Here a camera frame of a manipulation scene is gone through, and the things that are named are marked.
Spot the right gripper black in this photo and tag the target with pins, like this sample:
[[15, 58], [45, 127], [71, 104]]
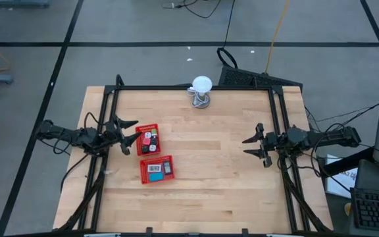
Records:
[[271, 142]]

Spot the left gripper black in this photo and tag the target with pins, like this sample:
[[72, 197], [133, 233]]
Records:
[[114, 135]]

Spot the narrow red plastic basket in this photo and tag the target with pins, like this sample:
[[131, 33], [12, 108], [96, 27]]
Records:
[[139, 130]]

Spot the small white block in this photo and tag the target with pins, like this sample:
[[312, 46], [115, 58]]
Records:
[[152, 148], [147, 134]]

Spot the small green block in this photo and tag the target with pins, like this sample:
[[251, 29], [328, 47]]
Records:
[[154, 132]]

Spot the small black block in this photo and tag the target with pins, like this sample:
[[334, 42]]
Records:
[[154, 141]]

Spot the white digital clock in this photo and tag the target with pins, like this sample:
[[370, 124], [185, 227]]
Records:
[[154, 168]]

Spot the dark blue digital clock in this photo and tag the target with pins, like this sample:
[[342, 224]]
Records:
[[167, 168]]

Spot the wide red plastic basket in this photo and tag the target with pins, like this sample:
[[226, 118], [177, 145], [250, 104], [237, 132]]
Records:
[[169, 177]]

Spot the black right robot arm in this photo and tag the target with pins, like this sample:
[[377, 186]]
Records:
[[327, 138]]

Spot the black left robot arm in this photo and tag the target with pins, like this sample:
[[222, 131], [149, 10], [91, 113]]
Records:
[[87, 136]]

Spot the black perforated metal case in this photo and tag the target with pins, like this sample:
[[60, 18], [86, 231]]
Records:
[[242, 78]]

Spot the white mushroom table lamp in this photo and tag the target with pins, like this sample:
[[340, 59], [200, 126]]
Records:
[[202, 84]]

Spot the black table clamp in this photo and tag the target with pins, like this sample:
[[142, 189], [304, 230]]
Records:
[[245, 232], [149, 232]]

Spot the black desk bar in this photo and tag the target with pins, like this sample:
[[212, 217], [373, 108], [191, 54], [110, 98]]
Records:
[[347, 163]]

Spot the white paper sheet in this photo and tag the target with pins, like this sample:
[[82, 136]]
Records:
[[344, 184]]

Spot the small yellow object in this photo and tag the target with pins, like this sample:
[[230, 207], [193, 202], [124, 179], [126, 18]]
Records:
[[347, 209]]

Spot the black keyboard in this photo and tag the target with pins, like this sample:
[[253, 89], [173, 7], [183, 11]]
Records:
[[377, 210]]

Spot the black aluminium table frame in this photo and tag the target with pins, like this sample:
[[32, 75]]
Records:
[[189, 88]]

